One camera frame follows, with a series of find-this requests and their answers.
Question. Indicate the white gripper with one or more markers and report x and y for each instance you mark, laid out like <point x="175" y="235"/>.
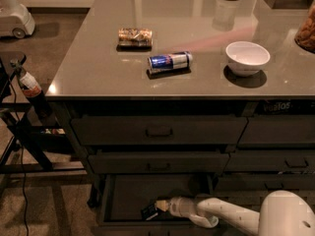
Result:
<point x="176" y="206"/>

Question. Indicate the blue rxbar blueberry packet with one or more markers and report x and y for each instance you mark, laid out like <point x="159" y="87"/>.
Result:
<point x="149" y="212"/>

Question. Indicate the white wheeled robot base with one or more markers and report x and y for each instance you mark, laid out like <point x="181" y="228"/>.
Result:
<point x="15" y="19"/>

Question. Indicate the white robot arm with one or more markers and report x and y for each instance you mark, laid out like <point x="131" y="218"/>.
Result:
<point x="282" y="213"/>

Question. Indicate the open bottom drawer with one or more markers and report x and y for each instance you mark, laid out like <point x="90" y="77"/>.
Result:
<point x="125" y="196"/>

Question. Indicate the bottom right drawer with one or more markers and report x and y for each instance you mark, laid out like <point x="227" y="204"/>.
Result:
<point x="264" y="182"/>

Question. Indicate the middle left drawer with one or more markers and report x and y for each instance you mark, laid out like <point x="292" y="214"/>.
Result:
<point x="158" y="162"/>

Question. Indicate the top left drawer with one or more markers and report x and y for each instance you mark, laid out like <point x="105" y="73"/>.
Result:
<point x="158" y="130"/>

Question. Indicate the middle right drawer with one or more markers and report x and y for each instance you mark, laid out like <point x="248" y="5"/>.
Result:
<point x="271" y="161"/>

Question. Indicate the red bull can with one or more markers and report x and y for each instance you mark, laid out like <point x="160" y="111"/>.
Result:
<point x="170" y="62"/>

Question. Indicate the black metal stand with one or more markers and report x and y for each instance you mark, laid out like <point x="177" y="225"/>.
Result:
<point x="51" y="152"/>

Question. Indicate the brown snack bar packet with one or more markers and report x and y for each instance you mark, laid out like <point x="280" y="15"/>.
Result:
<point x="135" y="37"/>

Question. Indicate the white bowl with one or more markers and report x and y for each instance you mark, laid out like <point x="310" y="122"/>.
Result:
<point x="246" y="58"/>

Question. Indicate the fire extinguisher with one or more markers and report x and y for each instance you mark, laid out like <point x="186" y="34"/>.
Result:
<point x="31" y="89"/>

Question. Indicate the jar of nuts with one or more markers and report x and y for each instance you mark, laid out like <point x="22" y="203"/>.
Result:
<point x="305" y="37"/>

